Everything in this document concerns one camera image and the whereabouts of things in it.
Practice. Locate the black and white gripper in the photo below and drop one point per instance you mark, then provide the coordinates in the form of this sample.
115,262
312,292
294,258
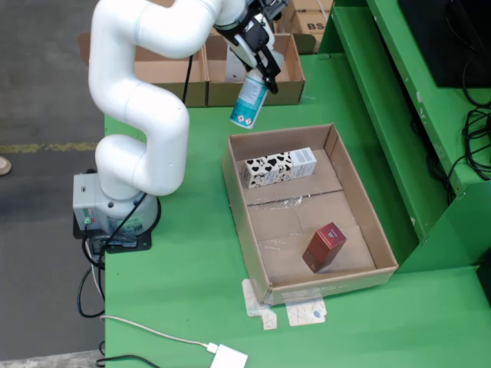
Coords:
251,36

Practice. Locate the white bottle teal label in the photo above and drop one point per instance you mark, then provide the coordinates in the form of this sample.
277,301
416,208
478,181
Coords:
247,103

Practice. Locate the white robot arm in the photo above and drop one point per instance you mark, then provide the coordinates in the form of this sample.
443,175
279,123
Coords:
115,57

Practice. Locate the grey robot base unit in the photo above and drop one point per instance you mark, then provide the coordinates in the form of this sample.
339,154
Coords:
84,199

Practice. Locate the open brown cardboard box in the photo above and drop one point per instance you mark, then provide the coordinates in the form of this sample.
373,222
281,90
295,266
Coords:
287,94
165,94

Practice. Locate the tall white carton box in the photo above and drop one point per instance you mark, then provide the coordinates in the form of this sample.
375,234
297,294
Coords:
233,74

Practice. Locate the BS printed cardboard box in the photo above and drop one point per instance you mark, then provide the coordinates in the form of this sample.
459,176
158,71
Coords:
310,27

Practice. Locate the cow print hand cream box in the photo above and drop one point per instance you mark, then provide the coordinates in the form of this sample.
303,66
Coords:
268,168

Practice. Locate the shallow cardboard tray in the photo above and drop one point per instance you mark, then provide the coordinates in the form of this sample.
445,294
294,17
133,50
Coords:
345,214

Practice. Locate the dark red carton box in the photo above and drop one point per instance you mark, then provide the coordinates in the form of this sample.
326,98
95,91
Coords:
322,249

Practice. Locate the green metal cabinet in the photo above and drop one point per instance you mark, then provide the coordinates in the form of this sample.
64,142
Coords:
383,115

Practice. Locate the flattened white carton flap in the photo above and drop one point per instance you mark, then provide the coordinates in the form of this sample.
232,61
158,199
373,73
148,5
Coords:
307,312
255,303

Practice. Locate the beige shoe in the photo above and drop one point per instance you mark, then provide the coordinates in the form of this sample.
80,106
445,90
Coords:
4,165

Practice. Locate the white adapter block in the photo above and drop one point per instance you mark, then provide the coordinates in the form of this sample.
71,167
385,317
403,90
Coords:
228,358

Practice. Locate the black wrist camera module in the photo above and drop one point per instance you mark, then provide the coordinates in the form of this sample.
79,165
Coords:
276,7

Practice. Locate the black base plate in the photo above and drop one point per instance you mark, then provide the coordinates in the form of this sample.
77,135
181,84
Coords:
142,245

